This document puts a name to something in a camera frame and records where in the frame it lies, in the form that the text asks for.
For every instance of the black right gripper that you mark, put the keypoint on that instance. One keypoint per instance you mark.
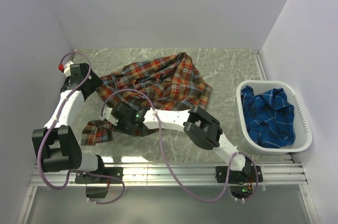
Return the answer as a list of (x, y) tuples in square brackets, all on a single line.
[(118, 127)]

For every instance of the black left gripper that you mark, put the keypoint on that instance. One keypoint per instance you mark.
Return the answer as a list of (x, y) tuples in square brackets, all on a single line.
[(95, 82)]

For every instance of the red plaid long sleeve shirt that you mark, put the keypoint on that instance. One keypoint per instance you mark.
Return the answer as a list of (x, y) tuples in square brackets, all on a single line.
[(168, 83)]

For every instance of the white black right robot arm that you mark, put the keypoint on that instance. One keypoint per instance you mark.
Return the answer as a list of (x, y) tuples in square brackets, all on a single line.
[(202, 129)]

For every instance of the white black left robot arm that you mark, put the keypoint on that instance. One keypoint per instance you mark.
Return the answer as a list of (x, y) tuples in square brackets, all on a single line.
[(61, 150)]

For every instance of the blue plaid shirt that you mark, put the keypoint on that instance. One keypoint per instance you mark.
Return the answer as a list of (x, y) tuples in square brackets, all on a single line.
[(269, 117)]

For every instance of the white plastic laundry basket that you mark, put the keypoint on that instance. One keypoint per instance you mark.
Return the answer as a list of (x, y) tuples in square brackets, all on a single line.
[(303, 133)]

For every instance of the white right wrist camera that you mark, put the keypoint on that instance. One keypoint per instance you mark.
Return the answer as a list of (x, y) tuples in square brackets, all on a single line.
[(107, 115)]

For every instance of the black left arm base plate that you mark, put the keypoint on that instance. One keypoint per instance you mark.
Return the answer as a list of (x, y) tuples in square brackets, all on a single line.
[(111, 175)]

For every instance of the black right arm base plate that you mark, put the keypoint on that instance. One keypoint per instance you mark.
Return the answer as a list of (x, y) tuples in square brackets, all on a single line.
[(235, 177)]

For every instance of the aluminium mounting rail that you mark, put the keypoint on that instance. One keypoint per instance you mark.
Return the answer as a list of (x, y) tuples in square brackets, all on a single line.
[(154, 174)]

